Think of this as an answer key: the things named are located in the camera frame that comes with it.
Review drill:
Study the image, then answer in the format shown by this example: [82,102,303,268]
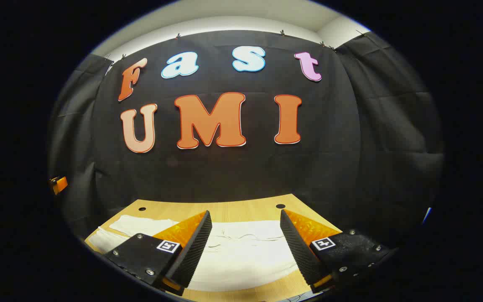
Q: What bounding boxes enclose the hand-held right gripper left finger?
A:
[104,211,213,296]

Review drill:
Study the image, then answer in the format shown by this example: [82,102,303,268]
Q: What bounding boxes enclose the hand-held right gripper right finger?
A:
[280,209,397,293]

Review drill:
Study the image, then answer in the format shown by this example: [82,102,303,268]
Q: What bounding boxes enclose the white jeans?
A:
[88,215,309,292]

